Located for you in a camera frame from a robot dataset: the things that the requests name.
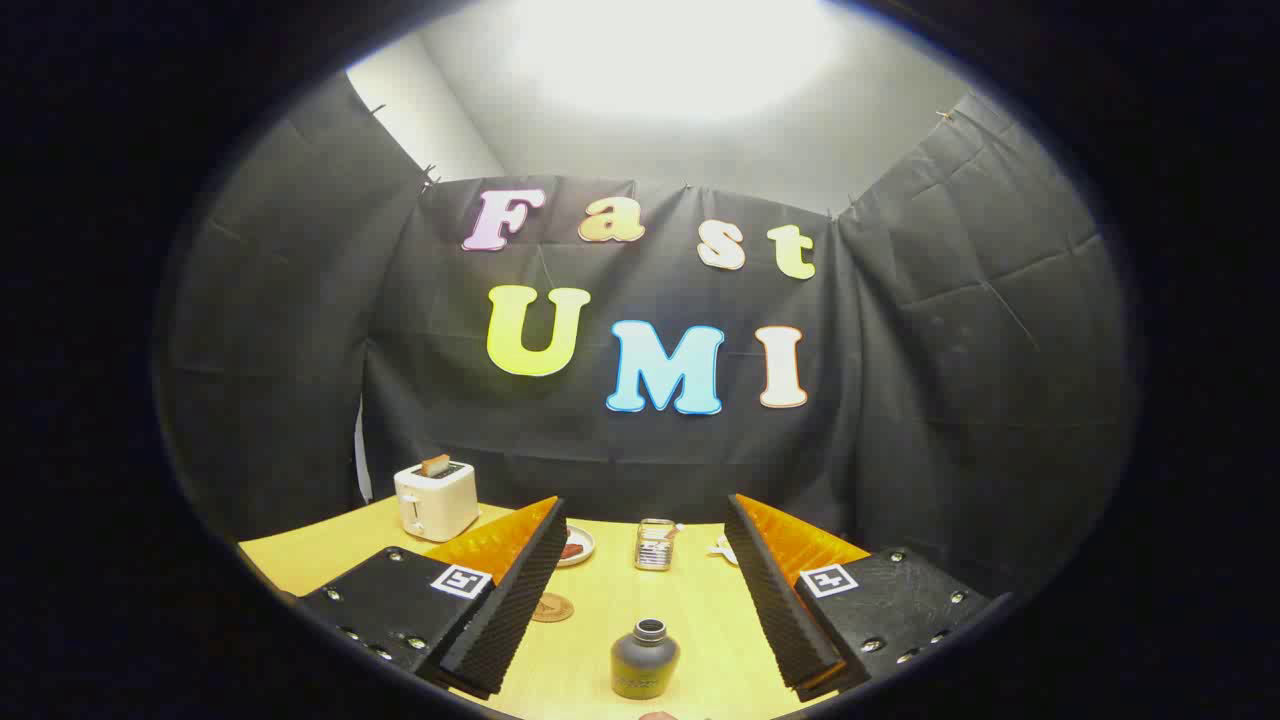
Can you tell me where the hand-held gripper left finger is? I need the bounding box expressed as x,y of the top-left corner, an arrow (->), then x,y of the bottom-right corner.
295,496 -> 569,701

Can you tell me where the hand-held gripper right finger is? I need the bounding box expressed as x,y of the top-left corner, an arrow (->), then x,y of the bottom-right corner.
724,493 -> 1006,704

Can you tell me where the silver juice bottle green label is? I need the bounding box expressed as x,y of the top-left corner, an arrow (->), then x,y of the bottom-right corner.
610,618 -> 682,701

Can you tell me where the wooden table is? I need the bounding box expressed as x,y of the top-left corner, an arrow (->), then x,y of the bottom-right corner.
238,495 -> 871,720

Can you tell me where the white toaster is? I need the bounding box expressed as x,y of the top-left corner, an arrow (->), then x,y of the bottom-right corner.
393,460 -> 481,543

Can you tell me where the black backdrop cloth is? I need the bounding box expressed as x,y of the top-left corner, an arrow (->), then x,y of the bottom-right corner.
155,70 -> 1141,601

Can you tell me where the metal wire basket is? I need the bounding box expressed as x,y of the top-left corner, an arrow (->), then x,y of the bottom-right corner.
634,518 -> 677,572

